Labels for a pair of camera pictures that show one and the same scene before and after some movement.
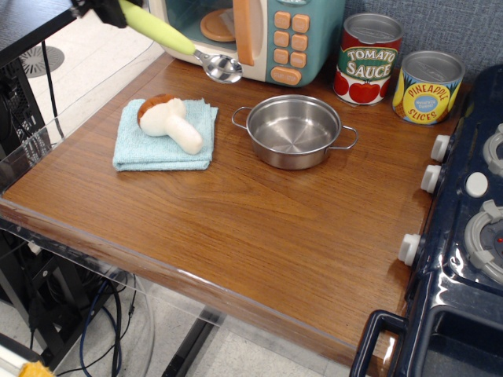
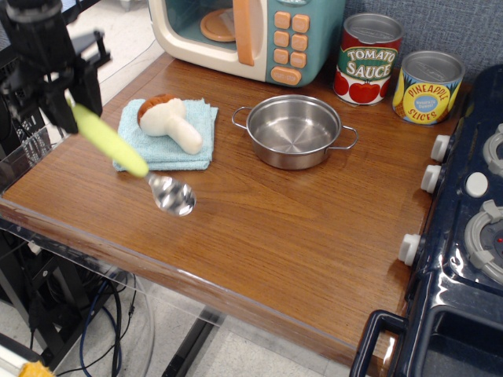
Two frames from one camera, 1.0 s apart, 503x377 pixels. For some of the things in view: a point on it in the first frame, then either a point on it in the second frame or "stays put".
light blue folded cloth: [137, 151] stays put
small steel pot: [294, 132] stays put
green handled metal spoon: [223, 68] → [174, 198]
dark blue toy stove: [453, 323] stays put
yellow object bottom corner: [34, 369] stays put
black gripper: [110, 11] → [44, 47]
